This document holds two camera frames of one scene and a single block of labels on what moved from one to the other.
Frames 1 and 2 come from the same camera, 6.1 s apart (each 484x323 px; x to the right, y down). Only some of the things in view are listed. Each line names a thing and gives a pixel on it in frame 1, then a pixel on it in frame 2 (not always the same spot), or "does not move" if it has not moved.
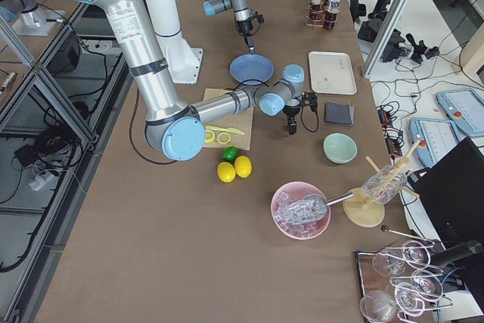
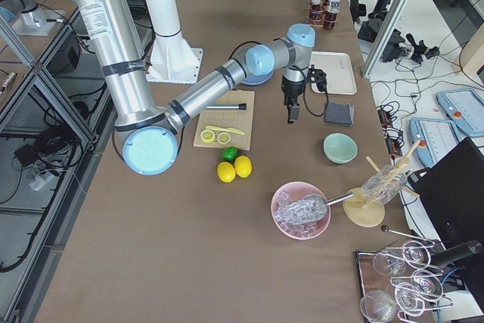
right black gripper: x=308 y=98 to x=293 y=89
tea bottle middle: x=316 y=12 does not move
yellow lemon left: x=226 y=172 does not move
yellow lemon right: x=243 y=166 does not move
